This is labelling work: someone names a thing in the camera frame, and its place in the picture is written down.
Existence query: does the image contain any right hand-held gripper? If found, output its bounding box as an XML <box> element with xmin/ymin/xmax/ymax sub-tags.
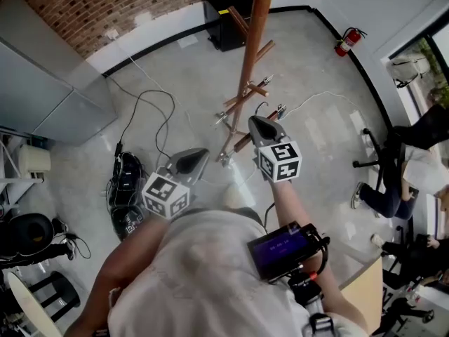
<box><xmin>248</xmin><ymin>115</ymin><xmax>303</xmax><ymax>183</ymax></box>

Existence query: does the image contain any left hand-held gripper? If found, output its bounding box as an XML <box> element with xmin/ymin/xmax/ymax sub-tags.
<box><xmin>142</xmin><ymin>147</ymin><xmax>210</xmax><ymax>220</ymax></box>

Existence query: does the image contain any person's left forearm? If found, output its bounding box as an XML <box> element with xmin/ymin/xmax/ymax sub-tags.
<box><xmin>65</xmin><ymin>216</ymin><xmax>171</xmax><ymax>337</ymax></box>

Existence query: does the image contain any person's right forearm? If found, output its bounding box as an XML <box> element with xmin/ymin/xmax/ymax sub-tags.
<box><xmin>268</xmin><ymin>180</ymin><xmax>313</xmax><ymax>233</ymax></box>

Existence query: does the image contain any black electronics bundle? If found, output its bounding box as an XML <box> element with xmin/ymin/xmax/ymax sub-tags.
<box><xmin>106</xmin><ymin>151</ymin><xmax>150</xmax><ymax>242</ymax></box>

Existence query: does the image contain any person's white T-shirt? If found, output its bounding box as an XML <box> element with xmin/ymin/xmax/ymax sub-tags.
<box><xmin>107</xmin><ymin>207</ymin><xmax>369</xmax><ymax>337</ymax></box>

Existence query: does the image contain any black wrist-mounted screen device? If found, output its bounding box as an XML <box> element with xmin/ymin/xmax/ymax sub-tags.
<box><xmin>246</xmin><ymin>222</ymin><xmax>331</xmax><ymax>307</ymax></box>

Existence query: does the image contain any black office chair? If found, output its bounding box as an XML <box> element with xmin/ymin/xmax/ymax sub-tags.
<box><xmin>351</xmin><ymin>104</ymin><xmax>449</xmax><ymax>192</ymax></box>

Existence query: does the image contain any brown wooden coat rack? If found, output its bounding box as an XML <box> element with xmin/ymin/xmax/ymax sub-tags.
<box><xmin>213</xmin><ymin>0</ymin><xmax>326</xmax><ymax>164</ymax></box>

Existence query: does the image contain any cream appliance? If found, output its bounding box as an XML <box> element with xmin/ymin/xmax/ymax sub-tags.
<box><xmin>17</xmin><ymin>145</ymin><xmax>53</xmax><ymax>181</ymax></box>

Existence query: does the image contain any red fire extinguisher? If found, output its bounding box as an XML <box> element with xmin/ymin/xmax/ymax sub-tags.
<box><xmin>334</xmin><ymin>27</ymin><xmax>368</xmax><ymax>58</ymax></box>

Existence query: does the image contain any light wooden table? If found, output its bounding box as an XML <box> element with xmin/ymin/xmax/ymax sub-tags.
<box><xmin>338</xmin><ymin>256</ymin><xmax>384</xmax><ymax>329</ymax></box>

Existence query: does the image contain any black storage box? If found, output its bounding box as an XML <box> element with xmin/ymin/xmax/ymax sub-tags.
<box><xmin>202</xmin><ymin>0</ymin><xmax>256</xmax><ymax>53</ymax></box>

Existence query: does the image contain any white bag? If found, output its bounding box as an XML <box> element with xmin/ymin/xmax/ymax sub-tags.
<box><xmin>385</xmin><ymin>55</ymin><xmax>431</xmax><ymax>89</ymax></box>

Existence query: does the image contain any grey metal cabinet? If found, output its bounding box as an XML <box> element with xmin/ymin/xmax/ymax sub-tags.
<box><xmin>0</xmin><ymin>35</ymin><xmax>119</xmax><ymax>144</ymax></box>

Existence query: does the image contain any white round table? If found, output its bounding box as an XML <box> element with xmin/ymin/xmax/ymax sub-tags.
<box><xmin>6</xmin><ymin>270</ymin><xmax>64</xmax><ymax>337</ymax></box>

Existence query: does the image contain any long white cable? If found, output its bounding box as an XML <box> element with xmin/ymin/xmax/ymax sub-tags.
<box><xmin>286</xmin><ymin>90</ymin><xmax>375</xmax><ymax>119</ymax></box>

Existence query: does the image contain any black cable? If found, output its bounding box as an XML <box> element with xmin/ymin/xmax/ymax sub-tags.
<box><xmin>114</xmin><ymin>89</ymin><xmax>176</xmax><ymax>161</ymax></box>

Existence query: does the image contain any white power strip cord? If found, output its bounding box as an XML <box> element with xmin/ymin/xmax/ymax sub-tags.
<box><xmin>111</xmin><ymin>29</ymin><xmax>194</xmax><ymax>128</ymax></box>

